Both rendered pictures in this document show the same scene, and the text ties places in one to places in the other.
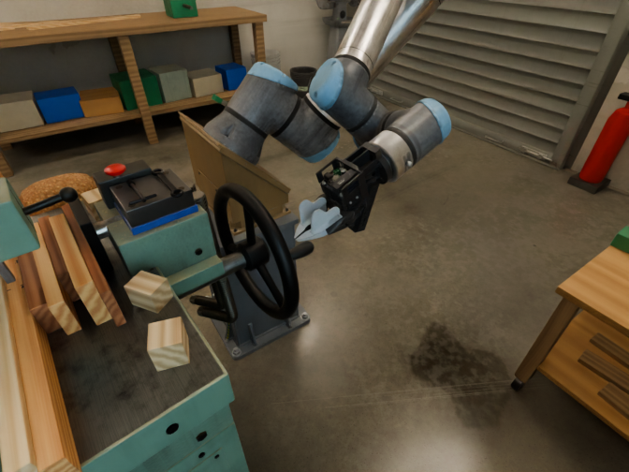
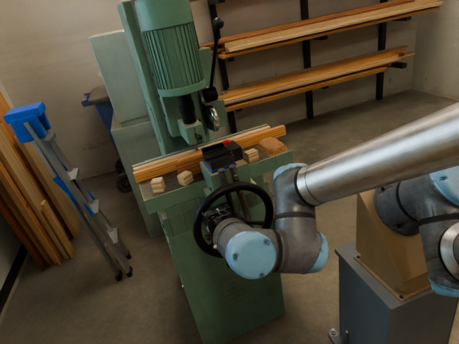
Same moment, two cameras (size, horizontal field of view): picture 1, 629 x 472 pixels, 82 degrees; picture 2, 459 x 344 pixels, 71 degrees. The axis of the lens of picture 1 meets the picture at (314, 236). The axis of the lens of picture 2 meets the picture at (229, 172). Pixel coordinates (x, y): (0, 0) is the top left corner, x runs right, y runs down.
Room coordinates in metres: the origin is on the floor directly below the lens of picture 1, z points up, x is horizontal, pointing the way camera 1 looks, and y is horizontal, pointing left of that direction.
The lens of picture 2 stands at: (0.87, -0.68, 1.46)
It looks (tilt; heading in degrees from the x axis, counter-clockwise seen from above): 28 degrees down; 112
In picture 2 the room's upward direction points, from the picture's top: 11 degrees counter-clockwise
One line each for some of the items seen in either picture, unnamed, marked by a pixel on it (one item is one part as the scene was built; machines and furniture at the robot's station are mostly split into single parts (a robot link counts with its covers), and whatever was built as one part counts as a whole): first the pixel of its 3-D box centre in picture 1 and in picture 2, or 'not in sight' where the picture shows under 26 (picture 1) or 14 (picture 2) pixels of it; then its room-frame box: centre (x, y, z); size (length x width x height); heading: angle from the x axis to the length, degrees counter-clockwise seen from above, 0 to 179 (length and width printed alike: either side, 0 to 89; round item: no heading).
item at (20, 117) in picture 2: not in sight; (79, 199); (-0.59, 0.54, 0.58); 0.27 x 0.25 x 1.16; 36
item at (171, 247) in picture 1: (156, 229); (225, 173); (0.48, 0.26, 0.92); 0.15 x 0.13 x 0.09; 38
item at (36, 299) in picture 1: (36, 276); not in sight; (0.36, 0.39, 0.92); 0.19 x 0.02 x 0.05; 38
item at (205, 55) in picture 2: not in sight; (202, 67); (0.31, 0.65, 1.23); 0.09 x 0.08 x 0.15; 128
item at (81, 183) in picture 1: (57, 187); (271, 143); (0.61, 0.50, 0.92); 0.14 x 0.09 x 0.04; 128
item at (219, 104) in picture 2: not in sight; (214, 113); (0.33, 0.63, 1.02); 0.09 x 0.07 x 0.12; 38
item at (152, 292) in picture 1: (149, 291); (185, 177); (0.34, 0.22, 0.92); 0.04 x 0.03 x 0.04; 69
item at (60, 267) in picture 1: (60, 255); not in sight; (0.40, 0.38, 0.93); 0.16 x 0.02 x 0.05; 38
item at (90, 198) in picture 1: (98, 203); (251, 155); (0.55, 0.39, 0.92); 0.04 x 0.03 x 0.04; 44
